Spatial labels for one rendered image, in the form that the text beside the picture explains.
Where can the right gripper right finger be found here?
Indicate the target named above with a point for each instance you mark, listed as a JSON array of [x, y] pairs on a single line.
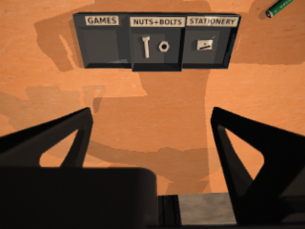
[[282, 174]]

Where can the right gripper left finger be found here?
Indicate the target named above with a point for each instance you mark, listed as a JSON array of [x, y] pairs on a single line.
[[25, 147]]

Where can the dark grey bin rack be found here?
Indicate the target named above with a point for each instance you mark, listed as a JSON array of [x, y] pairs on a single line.
[[104, 39]]

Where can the green aa battery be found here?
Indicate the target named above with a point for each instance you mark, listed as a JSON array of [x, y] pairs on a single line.
[[278, 6]]

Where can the grey hex-head bolt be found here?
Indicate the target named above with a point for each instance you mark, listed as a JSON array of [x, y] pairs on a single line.
[[145, 39]]

